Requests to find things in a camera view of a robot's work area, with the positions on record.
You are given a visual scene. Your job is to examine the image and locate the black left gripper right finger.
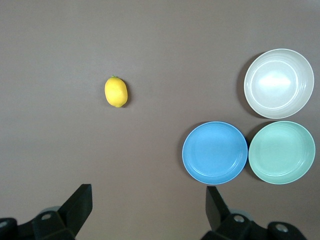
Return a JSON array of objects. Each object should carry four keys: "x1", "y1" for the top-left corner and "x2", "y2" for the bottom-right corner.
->
[{"x1": 199, "y1": 185, "x2": 309, "y2": 240}]

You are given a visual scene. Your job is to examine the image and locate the mint green round plate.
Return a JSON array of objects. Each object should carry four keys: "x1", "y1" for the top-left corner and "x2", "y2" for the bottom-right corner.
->
[{"x1": 248, "y1": 120, "x2": 316, "y2": 185}]

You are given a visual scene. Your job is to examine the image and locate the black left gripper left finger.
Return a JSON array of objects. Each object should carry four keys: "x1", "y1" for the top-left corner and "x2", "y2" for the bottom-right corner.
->
[{"x1": 0, "y1": 183, "x2": 94, "y2": 240}]

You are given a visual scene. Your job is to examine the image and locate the yellow lemon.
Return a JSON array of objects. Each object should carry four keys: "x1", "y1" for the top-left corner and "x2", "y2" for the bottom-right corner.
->
[{"x1": 104, "y1": 74, "x2": 129, "y2": 109}]

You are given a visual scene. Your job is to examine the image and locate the blue round plate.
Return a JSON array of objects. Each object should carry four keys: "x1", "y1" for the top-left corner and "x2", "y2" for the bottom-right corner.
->
[{"x1": 181, "y1": 121, "x2": 249, "y2": 186}]

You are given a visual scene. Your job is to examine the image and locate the beige round plate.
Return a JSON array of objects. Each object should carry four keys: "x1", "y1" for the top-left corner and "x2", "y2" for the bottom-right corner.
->
[{"x1": 243, "y1": 48, "x2": 315, "y2": 120}]

